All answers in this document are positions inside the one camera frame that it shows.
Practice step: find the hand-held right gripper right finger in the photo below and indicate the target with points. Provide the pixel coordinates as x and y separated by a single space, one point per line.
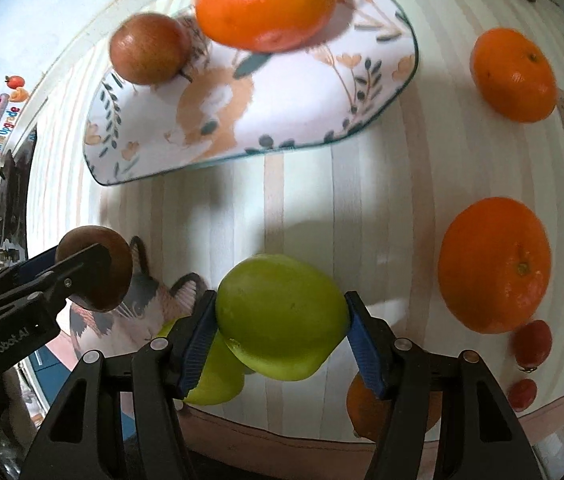
364 350

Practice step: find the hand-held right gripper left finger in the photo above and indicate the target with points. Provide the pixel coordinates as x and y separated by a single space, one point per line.
197 345

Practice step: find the cat-shaped coaster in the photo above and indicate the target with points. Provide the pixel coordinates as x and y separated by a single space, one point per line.
147 310

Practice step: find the red cherry tomato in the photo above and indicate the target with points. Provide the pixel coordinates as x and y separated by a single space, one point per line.
522 395
532 344

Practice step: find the dull dark orange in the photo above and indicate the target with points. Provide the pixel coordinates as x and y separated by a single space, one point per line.
366 410

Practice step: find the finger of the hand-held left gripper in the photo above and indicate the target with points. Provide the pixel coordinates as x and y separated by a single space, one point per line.
79 270
37 264

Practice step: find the black gas stove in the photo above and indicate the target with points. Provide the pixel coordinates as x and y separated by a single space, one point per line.
14 195

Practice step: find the floral ceramic plate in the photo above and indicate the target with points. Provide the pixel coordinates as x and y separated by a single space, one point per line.
287 110

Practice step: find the green apple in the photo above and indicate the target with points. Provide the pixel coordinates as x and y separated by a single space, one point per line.
282 310
217 380

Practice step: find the brown round fruit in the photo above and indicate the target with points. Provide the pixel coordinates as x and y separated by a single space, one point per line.
107 285
149 47

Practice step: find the large orange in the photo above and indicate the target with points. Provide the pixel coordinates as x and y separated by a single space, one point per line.
264 2

